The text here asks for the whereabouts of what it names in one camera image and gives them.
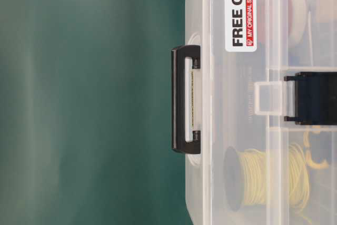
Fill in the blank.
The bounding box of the clear plastic tool box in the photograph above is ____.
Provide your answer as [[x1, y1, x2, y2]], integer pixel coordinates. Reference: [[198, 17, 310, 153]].
[[185, 0, 336, 224]]

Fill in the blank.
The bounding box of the black tool box latch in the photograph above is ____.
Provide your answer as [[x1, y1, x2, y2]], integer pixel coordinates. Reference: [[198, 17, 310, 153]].
[[284, 72, 336, 125]]

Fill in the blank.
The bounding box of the white free case label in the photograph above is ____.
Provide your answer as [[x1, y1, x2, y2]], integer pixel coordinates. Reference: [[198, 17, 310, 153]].
[[224, 0, 257, 52]]

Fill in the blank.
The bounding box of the red tape roll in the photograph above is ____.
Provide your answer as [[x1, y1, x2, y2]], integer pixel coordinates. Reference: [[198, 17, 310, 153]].
[[252, 0, 309, 49]]

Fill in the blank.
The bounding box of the black tool box handle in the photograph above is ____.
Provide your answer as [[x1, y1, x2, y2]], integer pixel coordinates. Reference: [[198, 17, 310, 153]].
[[171, 45, 201, 154]]

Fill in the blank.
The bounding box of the yellow wire spool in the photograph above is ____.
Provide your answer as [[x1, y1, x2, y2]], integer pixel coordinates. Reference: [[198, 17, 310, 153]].
[[223, 142, 313, 210]]

